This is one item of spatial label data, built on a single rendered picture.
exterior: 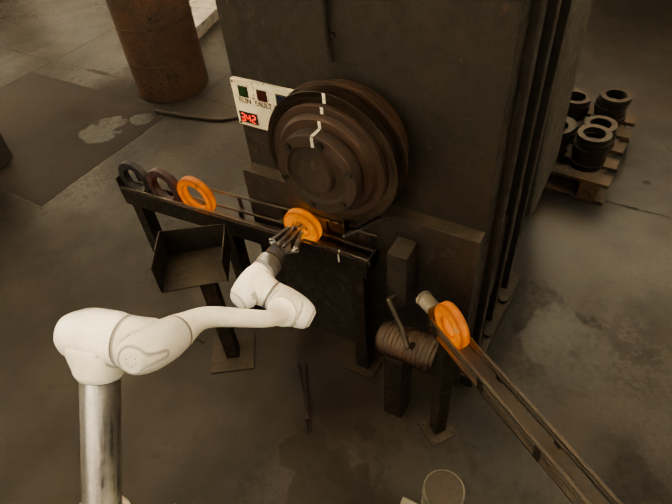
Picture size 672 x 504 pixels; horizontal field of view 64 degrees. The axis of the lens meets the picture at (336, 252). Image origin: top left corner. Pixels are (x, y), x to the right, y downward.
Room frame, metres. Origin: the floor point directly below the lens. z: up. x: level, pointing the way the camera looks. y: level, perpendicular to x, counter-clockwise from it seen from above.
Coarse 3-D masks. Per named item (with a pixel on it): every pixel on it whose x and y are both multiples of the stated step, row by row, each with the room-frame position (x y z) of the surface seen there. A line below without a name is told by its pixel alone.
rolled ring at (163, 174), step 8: (160, 168) 1.95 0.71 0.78; (152, 176) 1.95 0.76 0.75; (160, 176) 1.92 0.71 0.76; (168, 176) 1.91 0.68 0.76; (152, 184) 1.96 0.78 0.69; (168, 184) 1.90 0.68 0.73; (176, 184) 1.90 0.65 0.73; (160, 192) 1.96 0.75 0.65; (176, 192) 1.88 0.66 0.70; (176, 200) 1.89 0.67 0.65
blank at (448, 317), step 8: (440, 304) 1.07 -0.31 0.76; (448, 304) 1.06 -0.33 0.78; (440, 312) 1.07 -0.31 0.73; (448, 312) 1.03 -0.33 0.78; (456, 312) 1.02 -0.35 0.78; (440, 320) 1.06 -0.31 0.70; (448, 320) 1.02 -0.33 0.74; (456, 320) 1.00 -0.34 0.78; (464, 320) 1.00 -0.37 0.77; (448, 328) 1.04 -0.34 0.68; (456, 328) 0.98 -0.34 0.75; (464, 328) 0.98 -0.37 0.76; (448, 336) 1.02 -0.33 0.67; (456, 336) 0.98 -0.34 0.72; (464, 336) 0.96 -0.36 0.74; (456, 344) 0.97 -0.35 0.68; (464, 344) 0.96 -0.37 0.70
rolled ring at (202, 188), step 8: (184, 176) 1.88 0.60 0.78; (192, 176) 1.85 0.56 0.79; (184, 184) 1.84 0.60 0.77; (192, 184) 1.81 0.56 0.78; (200, 184) 1.81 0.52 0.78; (184, 192) 1.87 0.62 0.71; (200, 192) 1.80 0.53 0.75; (208, 192) 1.79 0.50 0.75; (184, 200) 1.86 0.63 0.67; (192, 200) 1.87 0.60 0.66; (208, 200) 1.78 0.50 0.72; (208, 208) 1.79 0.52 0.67
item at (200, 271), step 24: (168, 240) 1.61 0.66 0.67; (192, 240) 1.62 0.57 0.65; (216, 240) 1.62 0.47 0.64; (168, 264) 1.56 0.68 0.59; (192, 264) 1.54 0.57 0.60; (216, 264) 1.51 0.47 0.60; (168, 288) 1.43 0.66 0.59; (216, 288) 1.50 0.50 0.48; (240, 336) 1.60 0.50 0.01; (216, 360) 1.48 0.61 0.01; (240, 360) 1.47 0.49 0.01
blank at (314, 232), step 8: (296, 208) 1.55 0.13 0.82; (288, 216) 1.54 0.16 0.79; (296, 216) 1.52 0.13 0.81; (304, 216) 1.50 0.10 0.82; (312, 216) 1.51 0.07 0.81; (288, 224) 1.54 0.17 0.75; (304, 224) 1.50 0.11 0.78; (312, 224) 1.48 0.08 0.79; (320, 224) 1.50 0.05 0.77; (304, 232) 1.53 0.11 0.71; (312, 232) 1.49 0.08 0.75; (320, 232) 1.49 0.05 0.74
